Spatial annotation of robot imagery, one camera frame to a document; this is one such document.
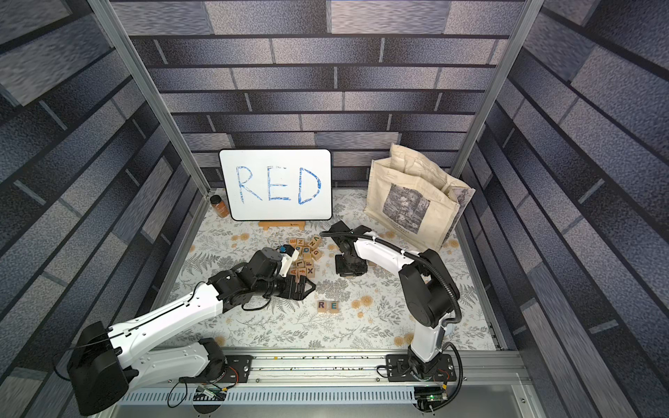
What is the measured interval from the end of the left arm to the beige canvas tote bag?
0.46 m

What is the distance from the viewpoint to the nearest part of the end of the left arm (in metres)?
0.67

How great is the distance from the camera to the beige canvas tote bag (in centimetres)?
84
